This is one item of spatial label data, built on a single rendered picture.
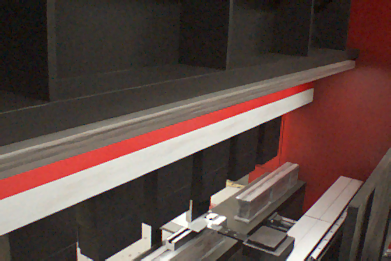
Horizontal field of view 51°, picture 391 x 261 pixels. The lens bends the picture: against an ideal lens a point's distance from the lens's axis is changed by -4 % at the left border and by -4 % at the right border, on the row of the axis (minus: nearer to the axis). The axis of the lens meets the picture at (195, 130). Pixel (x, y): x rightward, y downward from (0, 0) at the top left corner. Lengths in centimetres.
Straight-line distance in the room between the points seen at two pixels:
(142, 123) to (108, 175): 30
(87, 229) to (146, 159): 20
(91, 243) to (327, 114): 130
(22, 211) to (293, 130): 148
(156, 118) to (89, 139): 13
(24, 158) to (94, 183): 40
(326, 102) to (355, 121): 15
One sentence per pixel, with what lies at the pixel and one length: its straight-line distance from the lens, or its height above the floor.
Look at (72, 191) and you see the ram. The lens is 83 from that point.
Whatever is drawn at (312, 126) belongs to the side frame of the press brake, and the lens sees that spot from 198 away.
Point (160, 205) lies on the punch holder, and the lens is 107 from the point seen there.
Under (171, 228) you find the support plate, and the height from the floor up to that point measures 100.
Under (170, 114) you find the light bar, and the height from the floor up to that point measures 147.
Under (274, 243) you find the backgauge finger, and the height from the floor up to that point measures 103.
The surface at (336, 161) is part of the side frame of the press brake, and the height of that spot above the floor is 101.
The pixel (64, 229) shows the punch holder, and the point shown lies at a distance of 85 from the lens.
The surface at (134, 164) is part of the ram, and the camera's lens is 94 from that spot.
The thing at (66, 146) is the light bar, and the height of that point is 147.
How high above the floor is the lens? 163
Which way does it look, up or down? 16 degrees down
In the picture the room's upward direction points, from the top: 3 degrees clockwise
